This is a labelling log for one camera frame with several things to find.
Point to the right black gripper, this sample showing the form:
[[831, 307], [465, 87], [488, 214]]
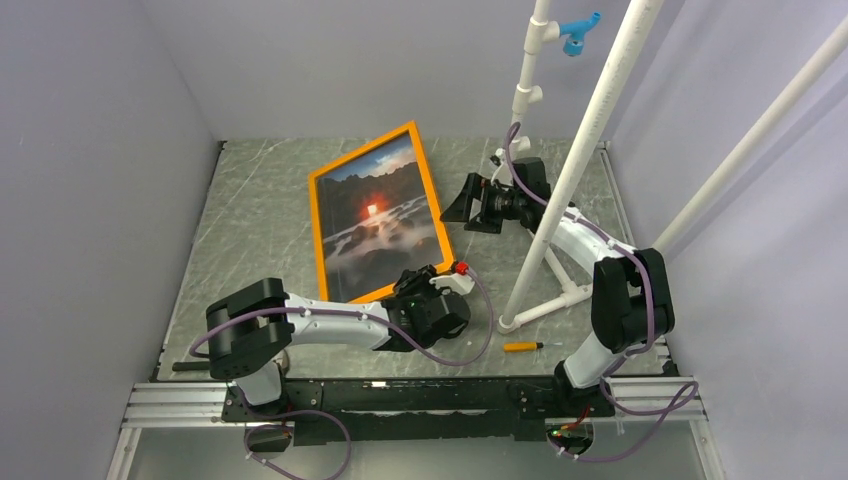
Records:
[[475, 187]]

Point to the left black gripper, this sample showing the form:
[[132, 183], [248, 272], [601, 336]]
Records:
[[415, 280]]

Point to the orange handled screwdriver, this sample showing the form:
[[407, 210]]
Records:
[[522, 347]]

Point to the orange picture frame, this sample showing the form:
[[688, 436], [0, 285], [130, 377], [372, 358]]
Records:
[[375, 213]]

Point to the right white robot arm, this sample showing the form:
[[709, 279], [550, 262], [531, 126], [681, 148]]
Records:
[[631, 304]]

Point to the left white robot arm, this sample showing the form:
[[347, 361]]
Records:
[[247, 329]]

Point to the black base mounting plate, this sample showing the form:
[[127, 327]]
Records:
[[315, 427]]

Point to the white pvc pipe stand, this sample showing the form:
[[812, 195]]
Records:
[[633, 33]]

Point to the blue pipe fitting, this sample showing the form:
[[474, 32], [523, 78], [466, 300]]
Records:
[[574, 34]]

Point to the black rod on table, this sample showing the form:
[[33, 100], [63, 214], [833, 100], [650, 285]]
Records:
[[190, 366]]

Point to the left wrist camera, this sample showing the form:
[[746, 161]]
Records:
[[457, 280]]

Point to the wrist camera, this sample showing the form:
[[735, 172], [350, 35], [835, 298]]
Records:
[[457, 280], [502, 173]]

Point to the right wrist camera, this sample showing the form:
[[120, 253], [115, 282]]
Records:
[[502, 173]]

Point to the aluminium rail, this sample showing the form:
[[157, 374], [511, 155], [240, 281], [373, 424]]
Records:
[[216, 404]]

